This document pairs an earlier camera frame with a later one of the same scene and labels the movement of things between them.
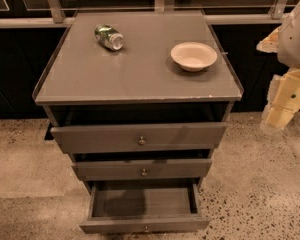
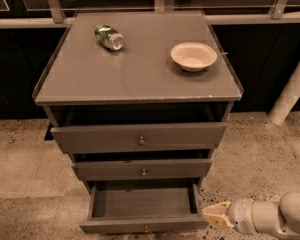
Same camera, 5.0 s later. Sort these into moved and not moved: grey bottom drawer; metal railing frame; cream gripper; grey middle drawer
Moved: cream gripper
Not moved: metal railing frame; grey bottom drawer; grey middle drawer
